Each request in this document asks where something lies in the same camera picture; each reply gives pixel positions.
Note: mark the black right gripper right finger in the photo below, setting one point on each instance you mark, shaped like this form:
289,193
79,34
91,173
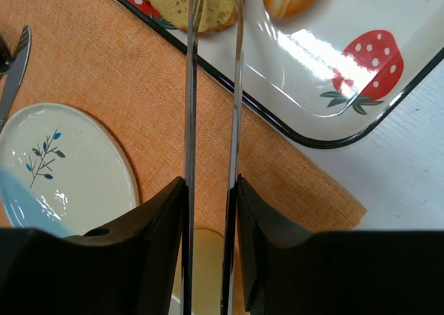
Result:
287,269

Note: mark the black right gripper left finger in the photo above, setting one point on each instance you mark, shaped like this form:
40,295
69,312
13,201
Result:
126,266

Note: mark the brown bread slice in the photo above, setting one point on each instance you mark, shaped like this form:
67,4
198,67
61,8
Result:
217,15

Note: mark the metal serving tongs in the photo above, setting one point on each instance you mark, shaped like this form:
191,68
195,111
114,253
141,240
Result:
226,301

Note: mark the yellow ceramic mug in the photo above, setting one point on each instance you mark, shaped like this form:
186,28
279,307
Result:
207,272

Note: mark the white blue ceramic plate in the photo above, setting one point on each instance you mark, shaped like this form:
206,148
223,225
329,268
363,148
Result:
62,171

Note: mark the strawberry print white tray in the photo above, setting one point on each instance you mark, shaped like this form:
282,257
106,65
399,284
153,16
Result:
326,77

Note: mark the orange cloth placemat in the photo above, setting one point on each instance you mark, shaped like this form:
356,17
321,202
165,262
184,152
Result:
96,56

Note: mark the silver table knife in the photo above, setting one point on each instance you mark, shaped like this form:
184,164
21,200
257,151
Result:
15,74

